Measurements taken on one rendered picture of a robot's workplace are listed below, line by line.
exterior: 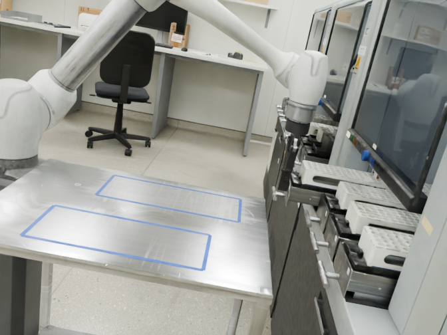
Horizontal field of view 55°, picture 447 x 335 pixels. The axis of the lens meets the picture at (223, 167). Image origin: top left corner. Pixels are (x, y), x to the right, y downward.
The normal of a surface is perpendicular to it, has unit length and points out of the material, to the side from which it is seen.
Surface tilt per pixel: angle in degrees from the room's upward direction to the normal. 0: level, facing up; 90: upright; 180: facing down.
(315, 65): 77
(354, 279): 90
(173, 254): 0
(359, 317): 0
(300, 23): 90
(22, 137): 90
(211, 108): 90
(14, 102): 71
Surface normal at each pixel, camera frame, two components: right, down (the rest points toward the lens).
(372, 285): -0.07, 0.31
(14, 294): 0.65, 0.36
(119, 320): 0.18, -0.93
